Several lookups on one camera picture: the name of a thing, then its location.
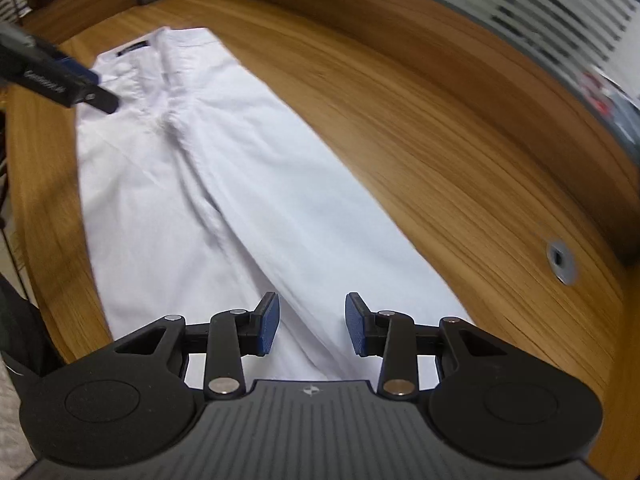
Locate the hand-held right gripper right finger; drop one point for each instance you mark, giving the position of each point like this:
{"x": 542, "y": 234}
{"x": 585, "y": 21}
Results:
{"x": 355, "y": 325}

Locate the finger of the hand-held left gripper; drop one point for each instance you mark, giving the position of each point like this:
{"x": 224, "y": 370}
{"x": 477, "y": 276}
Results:
{"x": 102, "y": 101}
{"x": 80, "y": 72}

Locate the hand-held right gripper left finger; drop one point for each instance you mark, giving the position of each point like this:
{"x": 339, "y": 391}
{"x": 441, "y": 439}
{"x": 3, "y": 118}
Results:
{"x": 269, "y": 325}

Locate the white pants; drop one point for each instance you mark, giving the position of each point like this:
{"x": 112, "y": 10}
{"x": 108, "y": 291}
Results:
{"x": 200, "y": 160}

